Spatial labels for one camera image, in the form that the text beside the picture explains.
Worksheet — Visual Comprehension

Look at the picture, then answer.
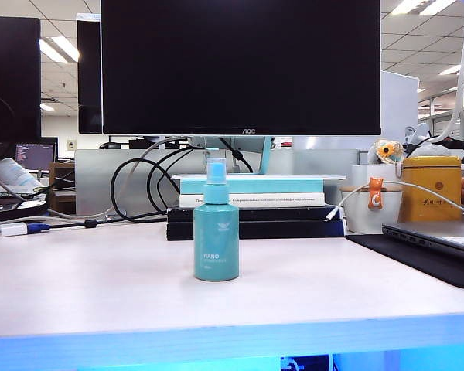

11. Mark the clear plastic sprayer lid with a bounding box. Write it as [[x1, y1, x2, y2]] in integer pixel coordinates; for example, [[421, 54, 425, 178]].
[[206, 155, 228, 186]]

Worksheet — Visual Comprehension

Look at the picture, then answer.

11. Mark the teal spray bottle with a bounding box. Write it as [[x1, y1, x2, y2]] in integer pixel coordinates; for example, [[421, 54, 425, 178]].
[[193, 156, 241, 282]]

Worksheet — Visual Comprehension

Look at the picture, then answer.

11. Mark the white jar with wooden lid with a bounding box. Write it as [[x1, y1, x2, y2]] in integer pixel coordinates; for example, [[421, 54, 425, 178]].
[[340, 184, 405, 235]]

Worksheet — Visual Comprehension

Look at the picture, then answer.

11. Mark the white cover book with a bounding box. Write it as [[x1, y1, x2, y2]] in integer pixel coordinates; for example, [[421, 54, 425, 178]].
[[178, 192, 327, 209]]

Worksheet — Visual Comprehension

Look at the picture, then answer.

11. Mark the teal cover book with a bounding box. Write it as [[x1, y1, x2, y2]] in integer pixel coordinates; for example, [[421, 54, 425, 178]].
[[179, 179, 326, 195]]

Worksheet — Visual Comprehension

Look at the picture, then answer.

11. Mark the large black AOC monitor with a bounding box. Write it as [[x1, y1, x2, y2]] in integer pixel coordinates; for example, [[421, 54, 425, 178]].
[[100, 0, 383, 137]]

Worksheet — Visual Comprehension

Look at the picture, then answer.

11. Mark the white square box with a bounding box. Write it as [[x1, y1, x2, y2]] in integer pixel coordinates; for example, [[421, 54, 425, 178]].
[[350, 163, 405, 190]]

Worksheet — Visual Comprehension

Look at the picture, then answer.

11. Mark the plush toy with sunflower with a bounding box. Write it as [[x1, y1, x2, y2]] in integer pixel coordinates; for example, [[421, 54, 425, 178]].
[[367, 138, 407, 166]]

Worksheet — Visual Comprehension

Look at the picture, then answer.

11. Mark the wooden desk organiser box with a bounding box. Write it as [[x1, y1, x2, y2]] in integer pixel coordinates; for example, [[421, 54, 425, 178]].
[[48, 162, 77, 216]]

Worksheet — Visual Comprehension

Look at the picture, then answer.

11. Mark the white partition board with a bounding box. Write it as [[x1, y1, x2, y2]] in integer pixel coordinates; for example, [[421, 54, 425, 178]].
[[379, 70, 421, 152]]

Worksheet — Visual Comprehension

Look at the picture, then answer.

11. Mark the black desk mat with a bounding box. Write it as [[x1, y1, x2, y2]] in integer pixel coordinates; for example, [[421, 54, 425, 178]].
[[346, 233, 464, 291]]

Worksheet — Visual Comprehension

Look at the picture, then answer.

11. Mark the dark blue printed object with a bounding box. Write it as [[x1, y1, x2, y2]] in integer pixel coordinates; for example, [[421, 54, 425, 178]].
[[280, 354, 335, 371]]

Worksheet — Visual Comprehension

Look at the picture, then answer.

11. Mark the small white figure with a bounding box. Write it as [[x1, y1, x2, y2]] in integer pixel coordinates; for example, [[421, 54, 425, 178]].
[[404, 122, 433, 147]]

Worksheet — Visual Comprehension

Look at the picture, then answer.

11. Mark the small lit code screen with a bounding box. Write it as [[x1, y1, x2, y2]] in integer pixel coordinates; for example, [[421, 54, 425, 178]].
[[15, 141, 59, 174]]

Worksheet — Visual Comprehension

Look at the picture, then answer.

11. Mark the yellow tin box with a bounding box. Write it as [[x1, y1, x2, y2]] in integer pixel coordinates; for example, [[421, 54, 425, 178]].
[[401, 155, 464, 223]]

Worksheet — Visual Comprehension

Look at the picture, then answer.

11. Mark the grey laptop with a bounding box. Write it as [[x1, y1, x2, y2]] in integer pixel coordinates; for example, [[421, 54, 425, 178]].
[[381, 219, 464, 267]]

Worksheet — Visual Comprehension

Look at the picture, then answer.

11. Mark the white cosmetic tube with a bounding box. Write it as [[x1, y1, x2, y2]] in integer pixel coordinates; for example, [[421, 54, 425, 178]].
[[0, 157, 43, 191]]

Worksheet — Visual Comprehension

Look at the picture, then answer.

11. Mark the ceiling light panel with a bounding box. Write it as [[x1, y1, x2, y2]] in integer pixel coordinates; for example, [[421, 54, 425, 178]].
[[38, 36, 80, 63]]

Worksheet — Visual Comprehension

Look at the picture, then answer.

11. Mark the black side monitor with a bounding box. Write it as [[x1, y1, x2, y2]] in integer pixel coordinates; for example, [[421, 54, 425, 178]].
[[0, 15, 43, 145]]

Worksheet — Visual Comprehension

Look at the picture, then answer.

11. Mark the black monitor power cable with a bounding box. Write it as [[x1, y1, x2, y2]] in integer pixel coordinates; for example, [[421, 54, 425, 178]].
[[216, 135, 255, 174]]

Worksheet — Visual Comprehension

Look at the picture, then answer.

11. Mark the white USB charging cable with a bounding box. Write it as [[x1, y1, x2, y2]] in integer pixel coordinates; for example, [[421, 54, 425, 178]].
[[324, 179, 464, 222]]

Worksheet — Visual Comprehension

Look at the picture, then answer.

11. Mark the orange cat cable clip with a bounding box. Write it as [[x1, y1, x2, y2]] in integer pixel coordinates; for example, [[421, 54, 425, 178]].
[[367, 176, 386, 210]]

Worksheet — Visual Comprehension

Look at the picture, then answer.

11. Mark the black monitor with white frame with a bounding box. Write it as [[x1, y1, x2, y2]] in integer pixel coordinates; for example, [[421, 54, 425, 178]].
[[76, 12, 104, 135]]

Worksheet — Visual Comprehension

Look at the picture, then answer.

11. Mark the black VGA cable blue plug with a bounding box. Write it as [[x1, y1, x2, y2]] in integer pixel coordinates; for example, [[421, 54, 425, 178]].
[[26, 148, 193, 235]]

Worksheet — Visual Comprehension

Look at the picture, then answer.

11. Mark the white video adapter with cable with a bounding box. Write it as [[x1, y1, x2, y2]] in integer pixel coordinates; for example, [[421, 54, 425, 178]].
[[0, 222, 29, 237]]

